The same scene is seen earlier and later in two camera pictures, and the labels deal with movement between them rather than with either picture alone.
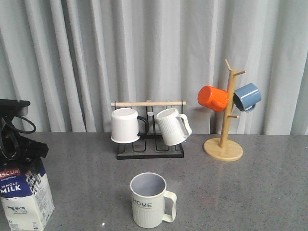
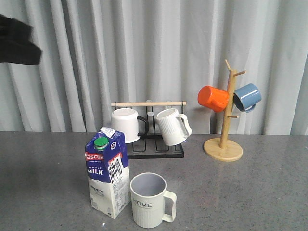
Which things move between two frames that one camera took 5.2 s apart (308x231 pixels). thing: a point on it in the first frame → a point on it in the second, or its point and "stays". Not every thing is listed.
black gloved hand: (18, 151) → (17, 44)
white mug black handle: (124, 125) stays
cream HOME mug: (148, 192) stays
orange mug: (213, 98) stays
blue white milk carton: (26, 198) → (106, 155)
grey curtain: (70, 59) stays
